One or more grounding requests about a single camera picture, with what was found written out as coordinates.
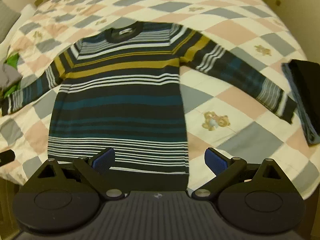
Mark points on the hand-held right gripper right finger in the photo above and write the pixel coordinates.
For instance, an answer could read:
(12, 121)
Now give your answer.
(215, 162)

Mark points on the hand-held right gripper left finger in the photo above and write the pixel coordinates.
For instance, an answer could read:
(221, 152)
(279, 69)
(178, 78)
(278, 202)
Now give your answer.
(103, 161)

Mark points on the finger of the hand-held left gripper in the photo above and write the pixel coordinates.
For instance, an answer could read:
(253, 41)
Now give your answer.
(6, 157)

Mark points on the striped knit sweater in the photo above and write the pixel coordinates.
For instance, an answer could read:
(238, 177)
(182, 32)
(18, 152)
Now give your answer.
(117, 92)

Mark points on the folded dark clothes stack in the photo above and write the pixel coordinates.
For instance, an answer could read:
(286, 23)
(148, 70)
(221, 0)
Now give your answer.
(307, 92)

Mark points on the grey garment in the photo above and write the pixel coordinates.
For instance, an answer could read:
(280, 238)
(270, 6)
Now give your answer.
(8, 76)

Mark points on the green garment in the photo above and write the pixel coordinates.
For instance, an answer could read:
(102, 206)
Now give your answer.
(12, 60)

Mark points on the checkered bear-print quilt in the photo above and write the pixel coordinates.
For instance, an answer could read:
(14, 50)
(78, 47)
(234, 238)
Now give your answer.
(225, 30)

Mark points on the grey checked pillow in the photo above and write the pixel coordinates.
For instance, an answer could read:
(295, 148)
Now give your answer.
(6, 20)

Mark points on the white padded headboard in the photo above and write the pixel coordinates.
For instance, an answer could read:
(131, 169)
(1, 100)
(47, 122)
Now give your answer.
(27, 10)

